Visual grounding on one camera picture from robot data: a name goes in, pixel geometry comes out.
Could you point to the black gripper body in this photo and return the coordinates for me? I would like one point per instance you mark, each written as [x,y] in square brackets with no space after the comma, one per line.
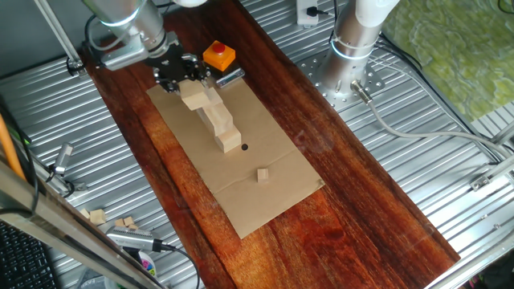
[174,66]

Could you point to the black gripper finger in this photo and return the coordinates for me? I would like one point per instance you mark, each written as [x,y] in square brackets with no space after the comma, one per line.
[198,68]
[166,82]

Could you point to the large wooden cube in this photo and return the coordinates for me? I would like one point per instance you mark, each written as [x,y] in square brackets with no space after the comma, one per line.
[194,94]
[214,99]
[229,141]
[221,118]

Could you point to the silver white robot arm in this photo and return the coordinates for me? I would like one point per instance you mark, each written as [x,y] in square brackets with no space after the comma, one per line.
[349,48]

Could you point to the orange emergency stop button box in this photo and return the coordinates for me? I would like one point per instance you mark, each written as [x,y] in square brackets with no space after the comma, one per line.
[219,56]

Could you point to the thin metal stand rod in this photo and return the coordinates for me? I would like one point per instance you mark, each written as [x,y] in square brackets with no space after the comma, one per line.
[59,36]

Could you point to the white power strip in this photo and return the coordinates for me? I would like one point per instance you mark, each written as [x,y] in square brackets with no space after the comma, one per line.
[304,16]

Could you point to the brown cardboard sheet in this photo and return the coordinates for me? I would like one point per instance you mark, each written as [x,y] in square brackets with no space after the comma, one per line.
[249,180]

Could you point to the small wooden cube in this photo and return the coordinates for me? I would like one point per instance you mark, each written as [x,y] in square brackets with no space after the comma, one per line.
[97,216]
[263,175]
[84,213]

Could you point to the tiny wooden cube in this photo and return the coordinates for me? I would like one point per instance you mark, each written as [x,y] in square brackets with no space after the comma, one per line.
[128,221]
[119,222]
[133,227]

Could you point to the orange tube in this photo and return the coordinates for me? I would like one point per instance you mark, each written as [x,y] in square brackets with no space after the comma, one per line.
[7,146]

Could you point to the silver robot mounting plate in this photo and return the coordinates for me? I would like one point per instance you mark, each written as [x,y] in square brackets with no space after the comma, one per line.
[375,78]

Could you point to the reddish brown wooden board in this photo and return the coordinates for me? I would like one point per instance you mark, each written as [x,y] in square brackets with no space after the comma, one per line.
[321,225]

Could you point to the black keyboard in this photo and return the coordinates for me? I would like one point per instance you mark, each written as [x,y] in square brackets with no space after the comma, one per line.
[20,265]

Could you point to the silver camera mount bracket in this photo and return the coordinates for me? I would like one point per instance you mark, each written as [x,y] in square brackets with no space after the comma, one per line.
[122,56]

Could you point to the silver camera on stand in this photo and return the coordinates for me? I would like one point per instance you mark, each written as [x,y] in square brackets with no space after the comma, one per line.
[64,155]

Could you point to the metal camera stand bracket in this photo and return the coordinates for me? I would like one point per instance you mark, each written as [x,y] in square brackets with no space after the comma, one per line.
[76,186]

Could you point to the silver ridged camera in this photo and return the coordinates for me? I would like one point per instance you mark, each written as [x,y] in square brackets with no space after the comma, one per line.
[128,238]

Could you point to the aluminium frame beam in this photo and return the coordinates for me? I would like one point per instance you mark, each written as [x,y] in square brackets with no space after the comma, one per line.
[60,233]

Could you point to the aluminium profile rail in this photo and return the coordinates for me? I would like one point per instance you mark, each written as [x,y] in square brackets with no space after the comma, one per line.
[506,134]
[498,170]

